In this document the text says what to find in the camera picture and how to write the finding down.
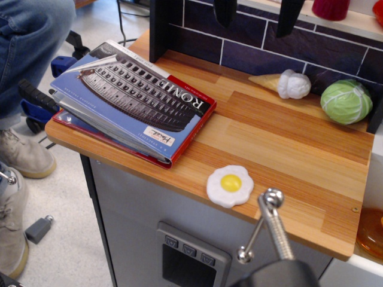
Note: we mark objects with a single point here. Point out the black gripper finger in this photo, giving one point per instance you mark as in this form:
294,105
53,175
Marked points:
225,11
288,15

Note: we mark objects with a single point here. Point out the Rome spiral-bound book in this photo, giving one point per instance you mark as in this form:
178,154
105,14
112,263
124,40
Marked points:
133,102

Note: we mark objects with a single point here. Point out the red cup on shelf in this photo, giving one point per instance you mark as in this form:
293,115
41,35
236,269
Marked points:
333,10

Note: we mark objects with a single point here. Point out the light wooden shelf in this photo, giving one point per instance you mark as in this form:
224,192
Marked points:
354,23

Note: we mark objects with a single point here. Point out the black shelf side panel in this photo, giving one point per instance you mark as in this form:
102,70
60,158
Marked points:
164,15

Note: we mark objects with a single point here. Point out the toy ice cream cone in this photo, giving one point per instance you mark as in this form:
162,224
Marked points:
289,84

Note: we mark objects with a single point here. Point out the red object at shelf edge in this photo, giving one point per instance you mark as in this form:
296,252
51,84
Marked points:
378,10

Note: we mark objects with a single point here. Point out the toy green cabbage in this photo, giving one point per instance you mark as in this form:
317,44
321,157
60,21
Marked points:
346,102

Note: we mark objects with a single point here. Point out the black chair caster base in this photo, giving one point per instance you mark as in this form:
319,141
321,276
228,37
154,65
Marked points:
75,40

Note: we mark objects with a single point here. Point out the toy fried egg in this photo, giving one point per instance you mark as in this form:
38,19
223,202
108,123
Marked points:
229,186

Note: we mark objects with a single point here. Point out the person's leg in jeans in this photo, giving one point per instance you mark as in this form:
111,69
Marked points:
31,34

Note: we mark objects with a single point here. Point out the blue bar clamp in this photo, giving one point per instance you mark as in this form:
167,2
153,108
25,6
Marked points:
37,106

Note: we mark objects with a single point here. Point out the grey toy kitchen cabinet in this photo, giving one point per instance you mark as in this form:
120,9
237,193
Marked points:
154,236

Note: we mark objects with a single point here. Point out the orange glass dish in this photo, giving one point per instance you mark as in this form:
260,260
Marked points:
369,235

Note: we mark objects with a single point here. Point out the beige shoe upper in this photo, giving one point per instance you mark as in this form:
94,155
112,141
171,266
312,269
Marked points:
30,158

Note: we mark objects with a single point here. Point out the beige shoe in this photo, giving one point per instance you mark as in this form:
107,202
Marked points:
30,158
14,246

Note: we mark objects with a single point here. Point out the beige shoe lower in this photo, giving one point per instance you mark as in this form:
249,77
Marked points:
14,246

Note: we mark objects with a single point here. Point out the small grey block with knob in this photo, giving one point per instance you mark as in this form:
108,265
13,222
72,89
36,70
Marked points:
39,229

